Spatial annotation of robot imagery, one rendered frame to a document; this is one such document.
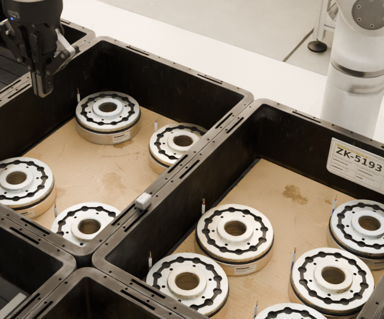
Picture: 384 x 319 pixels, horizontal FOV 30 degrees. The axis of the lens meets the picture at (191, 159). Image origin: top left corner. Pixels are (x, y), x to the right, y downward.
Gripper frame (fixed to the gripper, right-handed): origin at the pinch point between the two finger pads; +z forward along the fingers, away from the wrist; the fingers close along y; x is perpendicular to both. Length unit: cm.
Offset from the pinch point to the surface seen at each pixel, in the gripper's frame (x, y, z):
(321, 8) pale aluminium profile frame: 184, -35, 80
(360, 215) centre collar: 13.7, 43.1, 11.3
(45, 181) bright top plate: -5.2, 3.7, 12.4
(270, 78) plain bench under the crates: 58, 6, 28
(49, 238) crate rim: -17.7, 16.8, 5.2
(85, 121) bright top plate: 8.4, -0.5, 12.1
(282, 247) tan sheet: 5.7, 36.0, 15.1
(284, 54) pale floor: 173, -43, 99
